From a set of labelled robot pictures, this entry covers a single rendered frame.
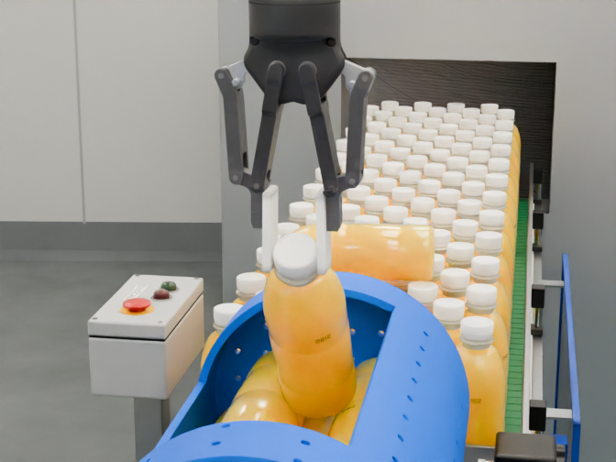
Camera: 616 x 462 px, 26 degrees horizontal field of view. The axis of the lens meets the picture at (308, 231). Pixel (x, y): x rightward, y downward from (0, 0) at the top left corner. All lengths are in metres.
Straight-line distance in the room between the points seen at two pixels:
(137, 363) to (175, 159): 4.11
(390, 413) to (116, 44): 4.67
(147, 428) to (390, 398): 0.70
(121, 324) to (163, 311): 0.06
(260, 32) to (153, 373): 0.70
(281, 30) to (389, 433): 0.33
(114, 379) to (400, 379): 0.59
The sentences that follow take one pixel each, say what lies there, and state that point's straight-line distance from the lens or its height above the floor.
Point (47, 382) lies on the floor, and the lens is 4.52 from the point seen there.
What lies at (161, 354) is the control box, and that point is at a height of 1.06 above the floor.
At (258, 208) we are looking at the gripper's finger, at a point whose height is 1.36.
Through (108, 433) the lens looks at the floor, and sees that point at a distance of 4.10.
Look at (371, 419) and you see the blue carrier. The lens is 1.09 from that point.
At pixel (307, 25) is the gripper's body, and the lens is 1.07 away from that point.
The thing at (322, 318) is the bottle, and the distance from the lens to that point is 1.16.
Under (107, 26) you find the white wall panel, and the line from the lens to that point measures 5.71.
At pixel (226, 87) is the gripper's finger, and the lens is 1.11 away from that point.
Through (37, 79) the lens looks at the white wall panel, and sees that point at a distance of 5.80.
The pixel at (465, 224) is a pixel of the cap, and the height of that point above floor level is 1.12.
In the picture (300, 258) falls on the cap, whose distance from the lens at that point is 1.12.
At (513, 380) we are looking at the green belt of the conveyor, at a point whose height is 0.90.
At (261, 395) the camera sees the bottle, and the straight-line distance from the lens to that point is 1.29.
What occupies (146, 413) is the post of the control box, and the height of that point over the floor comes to 0.94.
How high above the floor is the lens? 1.64
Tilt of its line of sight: 15 degrees down
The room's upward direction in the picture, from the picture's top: straight up
